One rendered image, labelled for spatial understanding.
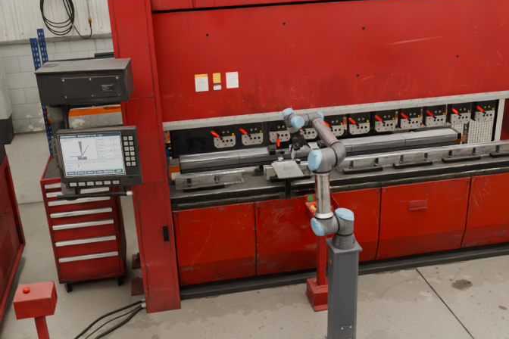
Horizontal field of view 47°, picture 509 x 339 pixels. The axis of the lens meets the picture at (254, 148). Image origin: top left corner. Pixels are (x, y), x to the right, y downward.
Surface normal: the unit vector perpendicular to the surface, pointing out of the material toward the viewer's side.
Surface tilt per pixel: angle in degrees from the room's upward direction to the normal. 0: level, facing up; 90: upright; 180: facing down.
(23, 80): 90
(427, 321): 0
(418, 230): 90
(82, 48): 90
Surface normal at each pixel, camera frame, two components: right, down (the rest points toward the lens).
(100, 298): -0.04, -0.93
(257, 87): 0.18, 0.36
